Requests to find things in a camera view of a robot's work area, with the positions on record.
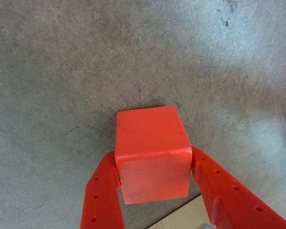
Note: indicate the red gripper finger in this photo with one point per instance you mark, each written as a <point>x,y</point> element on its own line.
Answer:
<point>102,205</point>
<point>228,202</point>

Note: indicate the red wooden cube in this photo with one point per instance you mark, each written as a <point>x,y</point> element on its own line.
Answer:
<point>152,152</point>

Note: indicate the wooden shape sorter box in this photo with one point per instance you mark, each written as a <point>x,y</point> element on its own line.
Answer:
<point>181,214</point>

